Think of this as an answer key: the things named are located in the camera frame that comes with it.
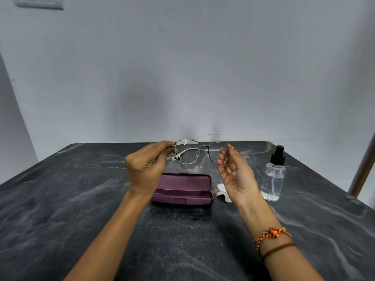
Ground person's left hand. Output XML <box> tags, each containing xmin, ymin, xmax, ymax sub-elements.
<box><xmin>125</xmin><ymin>140</ymin><xmax>176</xmax><ymax>197</ymax></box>

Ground person's right hand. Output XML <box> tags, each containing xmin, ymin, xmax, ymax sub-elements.
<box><xmin>217</xmin><ymin>144</ymin><xmax>261</xmax><ymax>206</ymax></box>

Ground silver wire-frame eyeglasses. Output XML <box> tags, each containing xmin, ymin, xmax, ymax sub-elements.
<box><xmin>166</xmin><ymin>133</ymin><xmax>231</xmax><ymax>165</ymax></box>

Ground person's left forearm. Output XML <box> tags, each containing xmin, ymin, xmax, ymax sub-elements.
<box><xmin>63</xmin><ymin>189</ymin><xmax>153</xmax><ymax>281</ymax></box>

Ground person's right forearm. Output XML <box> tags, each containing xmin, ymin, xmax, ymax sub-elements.
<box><xmin>235</xmin><ymin>197</ymin><xmax>324</xmax><ymax>281</ymax></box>

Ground white cleaning cloth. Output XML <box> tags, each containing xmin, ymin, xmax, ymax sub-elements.
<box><xmin>216</xmin><ymin>183</ymin><xmax>234</xmax><ymax>203</ymax></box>

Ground open purple glasses case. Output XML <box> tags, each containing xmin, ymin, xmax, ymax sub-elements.
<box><xmin>151</xmin><ymin>173</ymin><xmax>214</xmax><ymax>206</ymax></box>

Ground clear spray bottle black cap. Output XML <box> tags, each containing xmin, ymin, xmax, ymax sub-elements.
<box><xmin>260</xmin><ymin>145</ymin><xmax>287</xmax><ymax>202</ymax></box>

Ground brown wrist band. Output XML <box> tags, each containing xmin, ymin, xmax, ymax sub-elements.
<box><xmin>261</xmin><ymin>242</ymin><xmax>296</xmax><ymax>259</ymax></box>

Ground grey metal pole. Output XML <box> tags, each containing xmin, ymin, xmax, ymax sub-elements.
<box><xmin>347</xmin><ymin>133</ymin><xmax>375</xmax><ymax>198</ymax></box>

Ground orange beaded bracelet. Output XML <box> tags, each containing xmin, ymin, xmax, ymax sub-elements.
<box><xmin>253</xmin><ymin>227</ymin><xmax>293</xmax><ymax>258</ymax></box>

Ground white wall socket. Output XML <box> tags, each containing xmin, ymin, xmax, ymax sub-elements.
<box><xmin>12</xmin><ymin>0</ymin><xmax>64</xmax><ymax>10</ymax></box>

